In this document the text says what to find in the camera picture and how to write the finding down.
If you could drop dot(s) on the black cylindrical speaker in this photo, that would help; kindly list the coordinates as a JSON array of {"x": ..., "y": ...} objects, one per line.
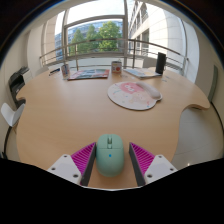
[{"x": 160, "y": 63}]

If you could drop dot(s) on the small potted plant mug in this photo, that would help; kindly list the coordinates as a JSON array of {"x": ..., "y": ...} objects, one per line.
[{"x": 116, "y": 67}]

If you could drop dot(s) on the white plastic chair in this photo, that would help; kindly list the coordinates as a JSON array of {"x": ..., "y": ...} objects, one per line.
[
  {"x": 41, "y": 71},
  {"x": 149, "y": 63},
  {"x": 11, "y": 115}
]

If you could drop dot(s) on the mint green computer mouse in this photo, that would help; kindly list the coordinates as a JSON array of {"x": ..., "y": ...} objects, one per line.
[{"x": 110, "y": 160}]

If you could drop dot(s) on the round white pink mouse pad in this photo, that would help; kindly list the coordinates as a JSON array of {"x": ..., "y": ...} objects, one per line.
[{"x": 130, "y": 98}]

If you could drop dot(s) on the metal balcony railing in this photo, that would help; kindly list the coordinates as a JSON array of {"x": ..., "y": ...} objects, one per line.
[{"x": 100, "y": 41}]

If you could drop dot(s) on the light blue white magazine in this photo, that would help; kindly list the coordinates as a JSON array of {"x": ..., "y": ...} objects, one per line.
[{"x": 141, "y": 73}]

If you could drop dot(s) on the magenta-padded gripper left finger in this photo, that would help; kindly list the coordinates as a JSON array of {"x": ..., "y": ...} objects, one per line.
[{"x": 83, "y": 158}]

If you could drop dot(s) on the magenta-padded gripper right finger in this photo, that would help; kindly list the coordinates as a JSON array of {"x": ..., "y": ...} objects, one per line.
[{"x": 143, "y": 158}]

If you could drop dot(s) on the red and dark magazine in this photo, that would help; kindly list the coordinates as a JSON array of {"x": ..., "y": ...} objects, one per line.
[{"x": 88, "y": 74}]

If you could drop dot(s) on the grey green door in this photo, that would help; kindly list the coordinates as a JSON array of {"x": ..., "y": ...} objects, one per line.
[{"x": 213, "y": 83}]

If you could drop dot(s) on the small black device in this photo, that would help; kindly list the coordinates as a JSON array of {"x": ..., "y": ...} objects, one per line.
[{"x": 54, "y": 71}]

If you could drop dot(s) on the printed drink can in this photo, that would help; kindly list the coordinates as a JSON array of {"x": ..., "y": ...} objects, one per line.
[{"x": 65, "y": 71}]

